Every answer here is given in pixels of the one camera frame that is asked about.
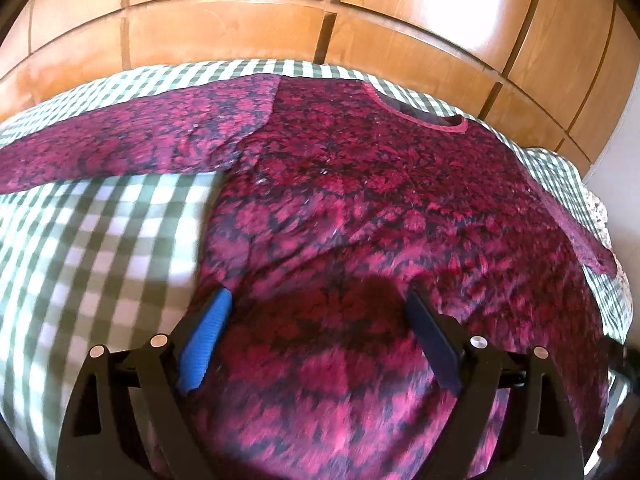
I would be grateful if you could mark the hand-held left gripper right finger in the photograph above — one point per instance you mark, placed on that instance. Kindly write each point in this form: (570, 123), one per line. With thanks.
(436, 345)

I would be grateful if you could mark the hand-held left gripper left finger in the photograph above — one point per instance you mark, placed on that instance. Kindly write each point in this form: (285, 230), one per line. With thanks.
(207, 335)

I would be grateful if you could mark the red floral fleece sweater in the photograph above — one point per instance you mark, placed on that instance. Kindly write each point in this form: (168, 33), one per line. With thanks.
(350, 200)

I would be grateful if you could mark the green checked bedsheet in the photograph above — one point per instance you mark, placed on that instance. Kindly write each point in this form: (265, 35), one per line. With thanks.
(100, 260)

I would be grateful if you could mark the wooden wardrobe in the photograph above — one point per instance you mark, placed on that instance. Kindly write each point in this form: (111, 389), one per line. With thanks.
(310, 15)

